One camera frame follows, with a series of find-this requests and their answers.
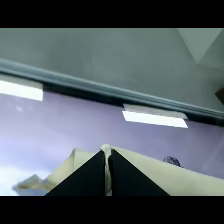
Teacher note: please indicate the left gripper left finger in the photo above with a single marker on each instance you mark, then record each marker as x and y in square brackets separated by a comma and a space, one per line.
[86, 181]

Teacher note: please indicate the cream garment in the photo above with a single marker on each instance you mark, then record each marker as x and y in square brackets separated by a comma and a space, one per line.
[180, 181]

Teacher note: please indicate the silver frame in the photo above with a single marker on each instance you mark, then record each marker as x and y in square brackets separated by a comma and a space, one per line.
[100, 87]

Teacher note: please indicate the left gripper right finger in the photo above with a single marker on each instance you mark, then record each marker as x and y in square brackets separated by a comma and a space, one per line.
[131, 181]

